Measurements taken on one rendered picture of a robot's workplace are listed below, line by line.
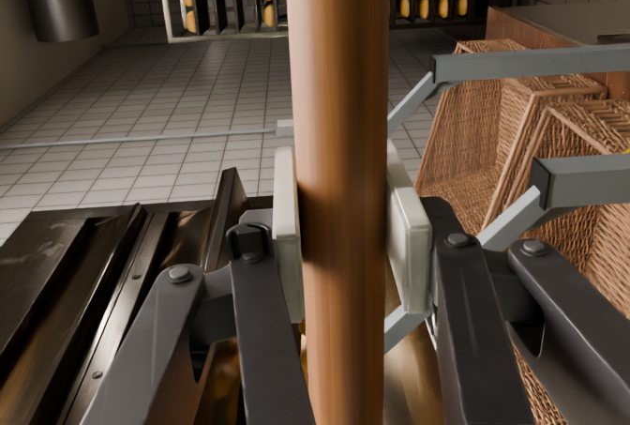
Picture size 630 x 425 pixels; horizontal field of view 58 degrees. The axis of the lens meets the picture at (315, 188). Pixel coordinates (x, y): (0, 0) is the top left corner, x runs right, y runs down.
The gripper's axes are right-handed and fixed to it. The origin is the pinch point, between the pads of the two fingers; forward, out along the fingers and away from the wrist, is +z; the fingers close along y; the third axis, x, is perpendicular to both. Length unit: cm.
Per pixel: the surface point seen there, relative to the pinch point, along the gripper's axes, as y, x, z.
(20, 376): -64, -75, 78
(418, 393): 18, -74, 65
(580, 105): 51, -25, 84
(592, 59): 51, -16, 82
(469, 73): 29, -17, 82
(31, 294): -73, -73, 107
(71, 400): -50, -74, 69
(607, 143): 47, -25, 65
